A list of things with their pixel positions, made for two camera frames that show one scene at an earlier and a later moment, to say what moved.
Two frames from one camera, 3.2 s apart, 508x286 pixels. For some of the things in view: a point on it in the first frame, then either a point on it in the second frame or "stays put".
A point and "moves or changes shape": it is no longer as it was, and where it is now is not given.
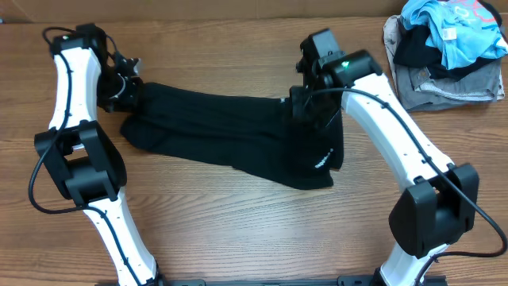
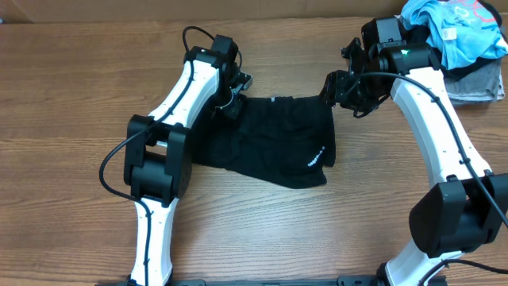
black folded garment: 412,48 stays put
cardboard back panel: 198,10 stays put
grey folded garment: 417,87 stays put
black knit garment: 251,136 moves or changes shape
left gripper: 136,85 to 233,110
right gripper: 301,116 to 335,89
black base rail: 285,281 stays put
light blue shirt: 459,30 stays put
